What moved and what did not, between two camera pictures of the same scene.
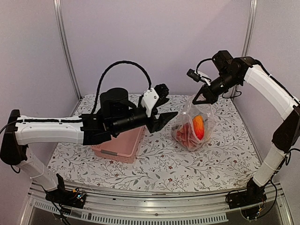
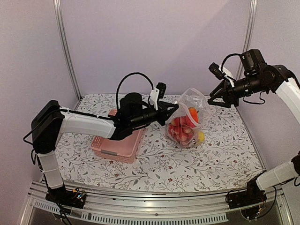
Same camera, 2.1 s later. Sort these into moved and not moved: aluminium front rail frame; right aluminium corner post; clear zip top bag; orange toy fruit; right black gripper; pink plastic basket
Moved: orange toy fruit; clear zip top bag; right black gripper
Not moved: pink plastic basket; aluminium front rail frame; right aluminium corner post
